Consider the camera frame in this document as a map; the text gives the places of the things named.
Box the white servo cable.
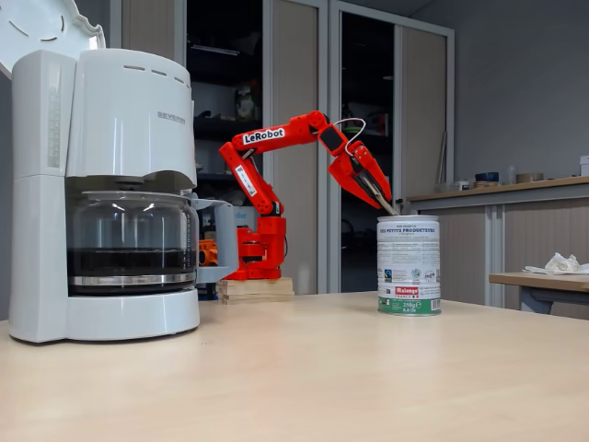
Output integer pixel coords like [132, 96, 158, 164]
[333, 118, 367, 153]

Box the grey leaning strip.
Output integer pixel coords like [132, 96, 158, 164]
[435, 131, 448, 185]

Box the grey tambour door cabinet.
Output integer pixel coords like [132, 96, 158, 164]
[329, 0, 456, 296]
[110, 0, 330, 296]

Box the white drip coffee maker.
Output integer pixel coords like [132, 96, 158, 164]
[0, 0, 202, 344]

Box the green white packet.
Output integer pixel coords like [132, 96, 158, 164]
[236, 85, 259, 122]

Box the blue wooden-handled scoop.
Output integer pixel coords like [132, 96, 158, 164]
[365, 177, 399, 216]

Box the wooden base block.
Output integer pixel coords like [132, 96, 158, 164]
[215, 276, 295, 305]

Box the white green coffee tin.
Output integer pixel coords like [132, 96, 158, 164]
[376, 214, 442, 317]

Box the orange table clamp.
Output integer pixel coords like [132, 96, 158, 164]
[198, 238, 220, 267]

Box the side table wooden top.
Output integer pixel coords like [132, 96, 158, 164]
[488, 271, 589, 314]

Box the glass carafe grey handle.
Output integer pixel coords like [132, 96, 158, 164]
[66, 191, 240, 296]

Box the low sideboard wooden top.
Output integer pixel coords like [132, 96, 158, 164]
[407, 177, 589, 319]

